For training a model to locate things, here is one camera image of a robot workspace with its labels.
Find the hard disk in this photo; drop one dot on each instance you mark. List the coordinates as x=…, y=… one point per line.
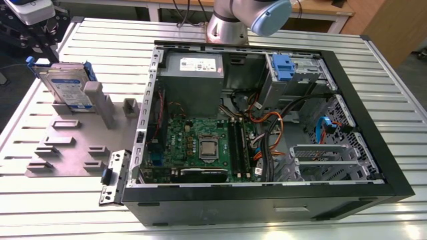
x=68, y=87

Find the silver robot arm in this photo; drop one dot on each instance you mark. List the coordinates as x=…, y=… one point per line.
x=226, y=27

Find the metal disk bay cage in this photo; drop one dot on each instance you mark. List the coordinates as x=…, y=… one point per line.
x=327, y=163

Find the grey parts rack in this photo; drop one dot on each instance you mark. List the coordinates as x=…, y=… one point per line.
x=76, y=140

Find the grey power supply unit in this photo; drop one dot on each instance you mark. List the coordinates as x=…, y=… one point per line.
x=189, y=95

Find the green motherboard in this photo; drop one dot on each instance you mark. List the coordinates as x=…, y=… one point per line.
x=180, y=130

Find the silver CPU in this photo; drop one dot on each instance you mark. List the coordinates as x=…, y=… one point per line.
x=208, y=147

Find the CPU socket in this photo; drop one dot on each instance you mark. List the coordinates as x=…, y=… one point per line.
x=200, y=157

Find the black graphics card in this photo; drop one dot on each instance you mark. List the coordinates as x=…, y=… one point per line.
x=200, y=175

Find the blue drive bay latch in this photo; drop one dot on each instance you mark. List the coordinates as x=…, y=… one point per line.
x=282, y=66

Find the metal optical drive cage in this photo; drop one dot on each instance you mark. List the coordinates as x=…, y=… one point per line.
x=282, y=90

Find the wooden desk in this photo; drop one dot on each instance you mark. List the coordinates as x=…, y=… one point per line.
x=320, y=7

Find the black open PC case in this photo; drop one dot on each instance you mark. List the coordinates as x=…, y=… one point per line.
x=266, y=200

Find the wooden cabinet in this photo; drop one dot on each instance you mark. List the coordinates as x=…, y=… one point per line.
x=393, y=25

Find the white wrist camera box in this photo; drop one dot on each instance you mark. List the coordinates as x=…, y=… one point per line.
x=33, y=13

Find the metal expansion slot bracket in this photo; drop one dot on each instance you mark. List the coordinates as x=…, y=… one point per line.
x=116, y=160

